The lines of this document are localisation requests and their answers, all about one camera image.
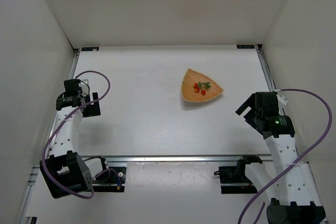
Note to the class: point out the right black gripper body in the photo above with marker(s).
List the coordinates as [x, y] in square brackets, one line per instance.
[248, 114]

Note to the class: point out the front aluminium frame rail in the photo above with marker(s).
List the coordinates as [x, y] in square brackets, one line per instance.
[175, 158]

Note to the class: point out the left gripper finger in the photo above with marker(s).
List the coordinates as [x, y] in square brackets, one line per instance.
[94, 97]
[91, 110]

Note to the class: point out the right black corner bracket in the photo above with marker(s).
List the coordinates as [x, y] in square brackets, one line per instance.
[245, 46]

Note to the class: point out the red cherries with green leaves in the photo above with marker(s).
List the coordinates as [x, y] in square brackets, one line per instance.
[198, 87]

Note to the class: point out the black corner bracket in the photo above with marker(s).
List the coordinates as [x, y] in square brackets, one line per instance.
[90, 49]
[245, 46]

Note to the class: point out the left aluminium frame rail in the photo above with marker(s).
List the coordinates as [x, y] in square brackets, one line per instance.
[59, 117]

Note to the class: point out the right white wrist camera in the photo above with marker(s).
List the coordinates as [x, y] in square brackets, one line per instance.
[282, 100]

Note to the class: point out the left black corner bracket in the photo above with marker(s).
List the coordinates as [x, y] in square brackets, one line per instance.
[90, 49]

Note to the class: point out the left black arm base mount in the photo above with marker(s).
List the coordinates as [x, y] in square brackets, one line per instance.
[106, 178]

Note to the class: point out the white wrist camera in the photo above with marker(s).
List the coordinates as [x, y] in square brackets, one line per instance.
[84, 84]
[282, 100]

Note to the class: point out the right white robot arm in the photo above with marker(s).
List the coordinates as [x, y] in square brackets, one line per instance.
[289, 197]

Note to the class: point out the aluminium frame rail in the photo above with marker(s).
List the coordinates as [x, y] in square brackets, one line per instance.
[175, 158]
[59, 117]
[270, 77]

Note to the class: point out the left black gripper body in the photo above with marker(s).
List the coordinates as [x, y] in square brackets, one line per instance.
[92, 108]

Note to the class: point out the woven triangular fruit basket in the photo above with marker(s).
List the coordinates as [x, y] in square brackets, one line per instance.
[191, 76]

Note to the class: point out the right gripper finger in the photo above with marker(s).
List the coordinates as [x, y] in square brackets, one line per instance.
[249, 103]
[250, 119]

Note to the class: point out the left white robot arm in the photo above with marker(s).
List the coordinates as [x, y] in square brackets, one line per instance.
[63, 169]

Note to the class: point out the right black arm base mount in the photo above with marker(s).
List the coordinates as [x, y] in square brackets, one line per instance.
[233, 179]

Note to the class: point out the right aluminium frame rail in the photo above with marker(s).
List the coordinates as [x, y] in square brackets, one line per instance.
[270, 77]

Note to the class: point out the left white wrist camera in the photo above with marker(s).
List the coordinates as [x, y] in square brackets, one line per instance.
[84, 84]

